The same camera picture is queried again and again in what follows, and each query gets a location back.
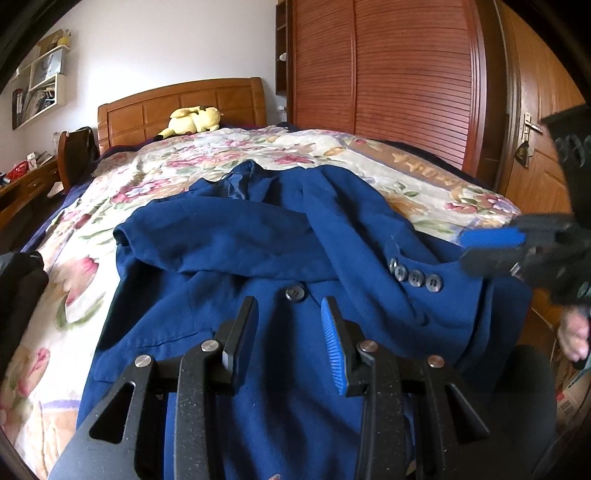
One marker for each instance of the black chair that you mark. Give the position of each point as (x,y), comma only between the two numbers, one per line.
(521,406)

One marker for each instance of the blue suit jacket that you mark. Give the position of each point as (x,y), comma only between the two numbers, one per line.
(258,230)

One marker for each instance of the floral blanket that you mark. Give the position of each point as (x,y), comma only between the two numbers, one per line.
(69,277)

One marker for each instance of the white carton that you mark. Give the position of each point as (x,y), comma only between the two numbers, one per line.
(31,161)

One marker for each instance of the wooden door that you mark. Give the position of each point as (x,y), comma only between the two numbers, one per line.
(531,69)

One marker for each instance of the wooden chair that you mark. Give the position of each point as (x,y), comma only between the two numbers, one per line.
(63,161)

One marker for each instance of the white wall shelf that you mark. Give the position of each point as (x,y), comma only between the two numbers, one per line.
(51,92)

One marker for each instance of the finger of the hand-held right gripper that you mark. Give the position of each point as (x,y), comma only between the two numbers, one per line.
(489,263)
(491,237)

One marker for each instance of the black garment on chair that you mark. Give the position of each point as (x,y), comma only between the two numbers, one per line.
(84,143)

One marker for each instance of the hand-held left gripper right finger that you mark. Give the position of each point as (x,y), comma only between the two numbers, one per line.
(334,346)

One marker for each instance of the wooden slatted wardrobe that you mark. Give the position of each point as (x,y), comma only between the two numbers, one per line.
(392,69)

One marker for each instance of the wooden desk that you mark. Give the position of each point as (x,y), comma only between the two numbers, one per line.
(27,187)

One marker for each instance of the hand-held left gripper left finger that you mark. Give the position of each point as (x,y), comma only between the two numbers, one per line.
(238,341)

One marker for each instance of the black clothes pile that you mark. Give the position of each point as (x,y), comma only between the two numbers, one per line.
(18,300)

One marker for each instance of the yellow plush toy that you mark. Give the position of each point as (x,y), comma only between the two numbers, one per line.
(191,121)

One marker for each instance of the printed cardboard box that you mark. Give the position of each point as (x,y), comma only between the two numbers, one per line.
(572,397)

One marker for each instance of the person's right hand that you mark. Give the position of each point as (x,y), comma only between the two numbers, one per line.
(575,334)

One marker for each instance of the red basket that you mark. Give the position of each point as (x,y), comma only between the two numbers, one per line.
(16,170)

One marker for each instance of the wooden bed headboard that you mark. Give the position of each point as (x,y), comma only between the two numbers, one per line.
(138,110)

